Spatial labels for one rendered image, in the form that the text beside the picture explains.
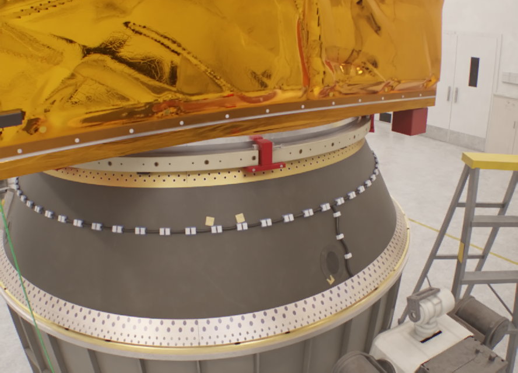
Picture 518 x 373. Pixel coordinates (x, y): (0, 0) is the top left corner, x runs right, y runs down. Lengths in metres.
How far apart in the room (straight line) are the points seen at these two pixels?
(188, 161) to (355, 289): 0.75
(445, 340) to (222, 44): 1.00
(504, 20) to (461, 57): 1.21
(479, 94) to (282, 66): 7.69
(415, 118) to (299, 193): 0.92
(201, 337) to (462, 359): 0.75
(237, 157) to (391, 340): 0.69
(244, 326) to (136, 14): 0.96
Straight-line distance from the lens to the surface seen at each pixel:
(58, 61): 1.02
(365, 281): 1.54
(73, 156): 1.10
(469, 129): 8.98
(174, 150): 1.28
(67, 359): 1.66
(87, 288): 1.41
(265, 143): 1.24
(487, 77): 8.75
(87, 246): 1.40
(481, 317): 1.22
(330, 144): 1.43
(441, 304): 1.04
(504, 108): 8.07
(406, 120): 2.09
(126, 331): 1.34
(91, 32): 1.03
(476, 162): 2.15
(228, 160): 1.24
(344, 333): 1.58
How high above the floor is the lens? 2.06
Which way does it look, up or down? 20 degrees down
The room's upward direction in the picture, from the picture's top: straight up
